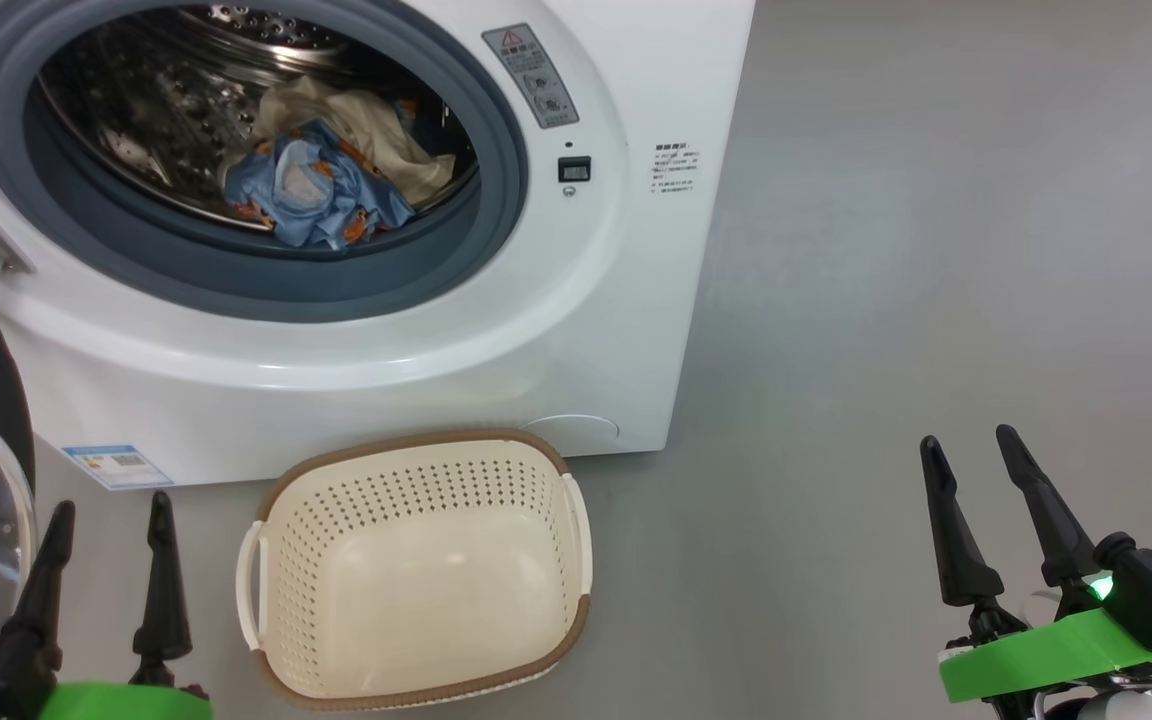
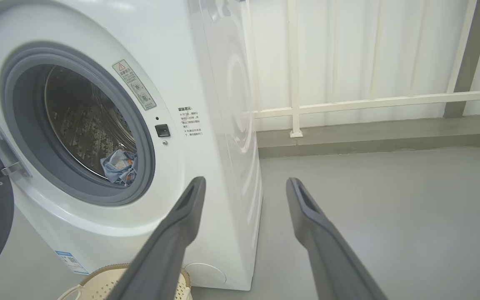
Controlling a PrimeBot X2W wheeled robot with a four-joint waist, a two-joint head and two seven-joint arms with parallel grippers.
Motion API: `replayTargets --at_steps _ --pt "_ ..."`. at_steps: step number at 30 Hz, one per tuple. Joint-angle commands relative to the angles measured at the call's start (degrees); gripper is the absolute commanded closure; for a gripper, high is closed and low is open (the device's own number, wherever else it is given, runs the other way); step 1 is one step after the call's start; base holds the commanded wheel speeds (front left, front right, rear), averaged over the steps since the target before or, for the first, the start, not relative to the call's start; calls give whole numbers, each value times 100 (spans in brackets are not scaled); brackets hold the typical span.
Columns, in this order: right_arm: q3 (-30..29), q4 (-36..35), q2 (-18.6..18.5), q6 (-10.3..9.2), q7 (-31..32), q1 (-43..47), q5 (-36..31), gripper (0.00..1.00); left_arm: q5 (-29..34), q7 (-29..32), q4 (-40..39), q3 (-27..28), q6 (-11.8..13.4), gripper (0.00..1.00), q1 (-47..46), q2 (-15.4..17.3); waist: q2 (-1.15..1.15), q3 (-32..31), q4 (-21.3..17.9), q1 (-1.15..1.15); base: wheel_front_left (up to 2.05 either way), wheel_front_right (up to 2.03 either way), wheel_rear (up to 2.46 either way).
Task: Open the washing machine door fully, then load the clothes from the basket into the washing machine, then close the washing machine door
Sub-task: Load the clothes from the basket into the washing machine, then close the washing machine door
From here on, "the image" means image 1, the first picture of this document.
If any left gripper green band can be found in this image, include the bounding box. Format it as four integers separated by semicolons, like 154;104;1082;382
0;489;216;720

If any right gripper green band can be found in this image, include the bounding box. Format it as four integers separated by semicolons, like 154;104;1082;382
918;424;1152;704

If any blue bear-print garment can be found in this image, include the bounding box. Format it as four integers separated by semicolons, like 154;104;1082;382
220;119;418;252

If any cream cloth garment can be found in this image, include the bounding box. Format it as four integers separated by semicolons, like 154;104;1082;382
253;75;458;207

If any cream perforated laundry basket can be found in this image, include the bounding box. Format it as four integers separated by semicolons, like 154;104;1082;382
235;428;595;712

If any white front-load washing machine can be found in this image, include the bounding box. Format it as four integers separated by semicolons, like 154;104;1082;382
0;0;759;493

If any blue energy label sticker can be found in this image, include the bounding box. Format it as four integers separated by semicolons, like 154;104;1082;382
63;444;176;492

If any grey warning sticker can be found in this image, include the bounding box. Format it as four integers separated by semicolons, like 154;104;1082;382
482;23;581;130

